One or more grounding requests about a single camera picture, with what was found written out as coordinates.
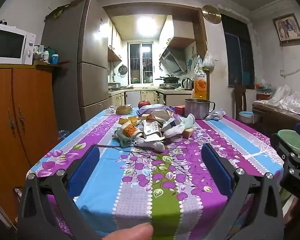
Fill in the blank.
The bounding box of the framed wall picture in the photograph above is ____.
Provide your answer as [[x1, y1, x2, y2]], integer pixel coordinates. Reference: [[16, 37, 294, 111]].
[[272, 14, 300, 46]]

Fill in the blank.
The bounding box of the gold packet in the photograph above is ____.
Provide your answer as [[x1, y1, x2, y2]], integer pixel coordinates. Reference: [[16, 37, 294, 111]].
[[118, 116, 141, 127]]

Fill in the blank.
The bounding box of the white plastic sheet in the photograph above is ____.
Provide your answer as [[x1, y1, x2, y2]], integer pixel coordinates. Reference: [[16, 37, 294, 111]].
[[255, 85, 300, 119]]

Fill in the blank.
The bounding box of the black wok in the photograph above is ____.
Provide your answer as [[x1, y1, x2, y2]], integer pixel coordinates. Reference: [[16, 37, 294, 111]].
[[155, 74, 182, 83]]

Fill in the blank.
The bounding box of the grey refrigerator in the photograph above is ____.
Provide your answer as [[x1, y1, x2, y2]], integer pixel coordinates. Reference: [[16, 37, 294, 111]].
[[41, 0, 110, 130]]

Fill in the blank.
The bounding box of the orange juice bottle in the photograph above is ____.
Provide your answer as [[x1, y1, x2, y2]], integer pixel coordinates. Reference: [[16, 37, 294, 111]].
[[193, 55, 207, 100]]

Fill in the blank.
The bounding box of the purple floral tablecloth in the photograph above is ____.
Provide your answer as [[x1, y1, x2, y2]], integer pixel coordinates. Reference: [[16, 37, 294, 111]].
[[27, 106, 284, 240]]

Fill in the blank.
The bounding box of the green knitted cloth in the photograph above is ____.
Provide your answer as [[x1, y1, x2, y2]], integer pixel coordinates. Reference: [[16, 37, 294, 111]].
[[112, 127, 133, 148]]

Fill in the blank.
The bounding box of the metal kettle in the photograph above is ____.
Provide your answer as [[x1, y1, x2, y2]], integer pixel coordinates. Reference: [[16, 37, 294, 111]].
[[181, 77, 193, 90]]

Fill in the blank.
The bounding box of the orange print paper cup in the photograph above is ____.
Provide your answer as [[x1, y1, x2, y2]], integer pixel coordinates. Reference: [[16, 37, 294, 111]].
[[120, 124, 141, 139]]

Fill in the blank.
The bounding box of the crumpled paper packaging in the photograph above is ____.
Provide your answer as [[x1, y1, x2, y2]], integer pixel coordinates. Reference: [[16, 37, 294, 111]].
[[150, 110, 175, 123]]

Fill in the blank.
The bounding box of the wrapped bread bun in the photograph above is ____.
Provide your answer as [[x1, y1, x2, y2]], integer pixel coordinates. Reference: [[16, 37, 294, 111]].
[[109, 105, 134, 115]]

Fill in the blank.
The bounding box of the green plastic basin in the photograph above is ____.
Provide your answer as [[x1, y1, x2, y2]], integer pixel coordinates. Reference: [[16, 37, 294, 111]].
[[277, 129, 300, 158]]

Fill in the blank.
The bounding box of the person's left hand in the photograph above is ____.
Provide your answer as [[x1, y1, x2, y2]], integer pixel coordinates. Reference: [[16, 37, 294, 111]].
[[101, 223, 154, 240]]

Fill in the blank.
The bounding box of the purple snack bag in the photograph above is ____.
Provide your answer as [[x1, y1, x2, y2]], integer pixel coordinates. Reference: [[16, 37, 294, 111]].
[[137, 104, 175, 117]]

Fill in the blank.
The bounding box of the person's right forearm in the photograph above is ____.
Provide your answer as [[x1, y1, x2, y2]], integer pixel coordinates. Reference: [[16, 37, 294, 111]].
[[283, 196, 300, 227]]

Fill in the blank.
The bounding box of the orange wooden cabinet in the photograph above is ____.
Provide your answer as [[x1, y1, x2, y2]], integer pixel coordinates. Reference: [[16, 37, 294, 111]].
[[0, 62, 63, 223]]

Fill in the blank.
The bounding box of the metal mug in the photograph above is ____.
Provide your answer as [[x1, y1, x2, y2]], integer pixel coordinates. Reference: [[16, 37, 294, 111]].
[[184, 98, 215, 120]]

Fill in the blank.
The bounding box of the dark green cloth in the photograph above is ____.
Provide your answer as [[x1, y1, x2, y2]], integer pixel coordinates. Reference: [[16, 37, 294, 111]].
[[45, 5, 73, 19]]

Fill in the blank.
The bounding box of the gold round wall clock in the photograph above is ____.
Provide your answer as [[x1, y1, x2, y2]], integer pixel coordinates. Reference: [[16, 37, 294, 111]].
[[202, 4, 221, 25]]

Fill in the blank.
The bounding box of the dark wooden chair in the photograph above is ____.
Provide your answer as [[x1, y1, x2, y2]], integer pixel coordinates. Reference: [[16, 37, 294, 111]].
[[234, 82, 248, 120]]

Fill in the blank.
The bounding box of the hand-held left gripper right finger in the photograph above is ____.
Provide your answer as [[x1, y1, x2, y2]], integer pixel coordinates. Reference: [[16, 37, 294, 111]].
[[201, 144, 286, 240]]

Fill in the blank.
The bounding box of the blue basin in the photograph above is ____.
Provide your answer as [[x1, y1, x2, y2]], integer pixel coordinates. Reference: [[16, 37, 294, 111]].
[[239, 111, 254, 124]]

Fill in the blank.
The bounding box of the kitchen window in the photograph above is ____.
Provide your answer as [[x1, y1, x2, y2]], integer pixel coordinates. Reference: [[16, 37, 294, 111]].
[[127, 42, 154, 84]]

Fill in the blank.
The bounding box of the hanging white plastic bag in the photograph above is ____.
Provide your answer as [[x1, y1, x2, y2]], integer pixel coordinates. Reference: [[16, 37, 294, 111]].
[[202, 51, 215, 69]]

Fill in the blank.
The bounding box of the dark window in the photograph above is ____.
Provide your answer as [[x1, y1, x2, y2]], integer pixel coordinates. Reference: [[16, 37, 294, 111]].
[[220, 14, 255, 89]]

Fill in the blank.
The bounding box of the white and blue sock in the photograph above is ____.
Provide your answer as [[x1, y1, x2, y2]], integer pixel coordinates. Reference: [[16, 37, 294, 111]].
[[162, 114, 196, 138]]

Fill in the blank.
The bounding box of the white microwave oven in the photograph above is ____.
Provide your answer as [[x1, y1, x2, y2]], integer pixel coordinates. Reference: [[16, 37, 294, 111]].
[[0, 23, 37, 65]]

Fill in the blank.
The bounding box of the dark wooden table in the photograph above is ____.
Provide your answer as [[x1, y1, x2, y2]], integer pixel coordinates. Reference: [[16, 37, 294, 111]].
[[252, 100, 300, 135]]

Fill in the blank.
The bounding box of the metal range hood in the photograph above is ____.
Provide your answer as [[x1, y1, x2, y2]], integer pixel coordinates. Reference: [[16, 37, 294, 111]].
[[159, 37, 195, 74]]

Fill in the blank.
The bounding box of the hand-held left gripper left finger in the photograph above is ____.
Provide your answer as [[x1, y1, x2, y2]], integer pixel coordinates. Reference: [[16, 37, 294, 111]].
[[17, 145, 101, 240]]

